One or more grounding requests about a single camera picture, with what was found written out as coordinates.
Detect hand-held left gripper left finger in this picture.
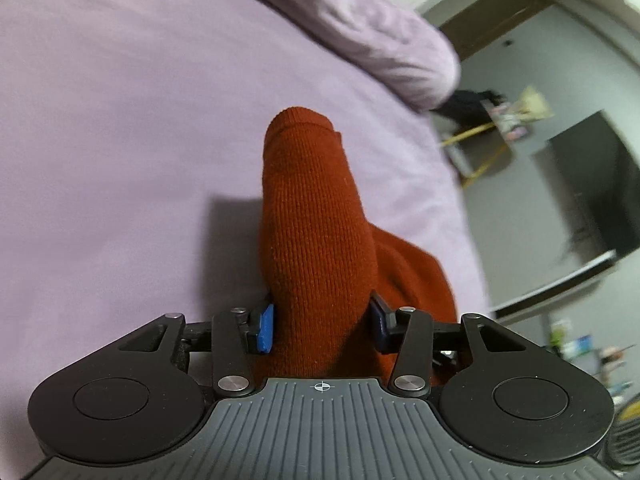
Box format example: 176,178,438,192
117,304,277,399

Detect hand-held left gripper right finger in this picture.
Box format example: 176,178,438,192
369,290,539,399

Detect red knit sweater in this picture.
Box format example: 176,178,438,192
257,106,458,378

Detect white shelf board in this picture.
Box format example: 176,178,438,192
492,250,619,322

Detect small bottles and boxes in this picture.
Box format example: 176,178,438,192
547,317,640,397

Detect wooden stool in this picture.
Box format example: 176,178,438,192
440,102,531,191

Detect black cloth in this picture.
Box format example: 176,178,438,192
440,89,506,123

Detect dark grey cabinet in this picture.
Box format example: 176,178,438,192
532,110,640,263

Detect cream paper bag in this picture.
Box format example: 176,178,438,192
500,86,556,141

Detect purple duvet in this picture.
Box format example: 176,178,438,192
200,0,462,111

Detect brown wooden door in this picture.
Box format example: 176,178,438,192
440,0,556,61

